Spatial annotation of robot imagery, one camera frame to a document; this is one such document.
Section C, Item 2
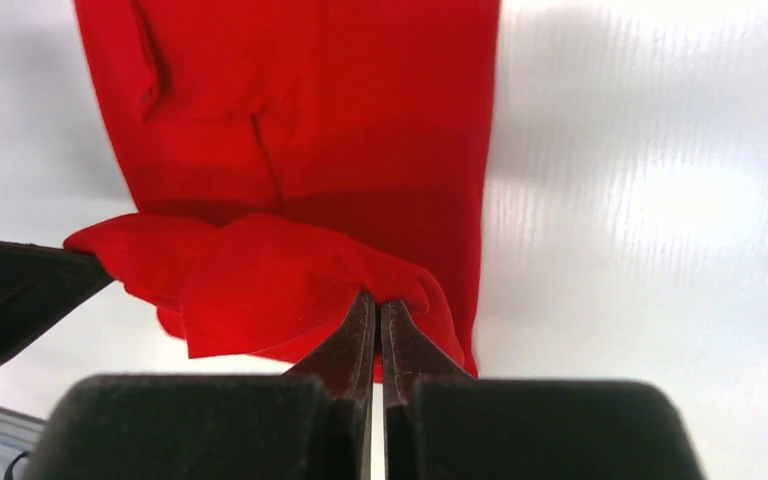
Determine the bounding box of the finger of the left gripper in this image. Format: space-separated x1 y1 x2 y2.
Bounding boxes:
0 241 112 366

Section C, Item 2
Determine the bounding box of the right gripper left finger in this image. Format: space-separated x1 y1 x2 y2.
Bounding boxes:
23 292 376 479

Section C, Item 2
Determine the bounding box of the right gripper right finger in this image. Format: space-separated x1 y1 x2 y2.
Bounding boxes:
381 302 703 479

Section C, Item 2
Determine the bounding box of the red t-shirt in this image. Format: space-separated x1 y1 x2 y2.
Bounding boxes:
64 1 500 373

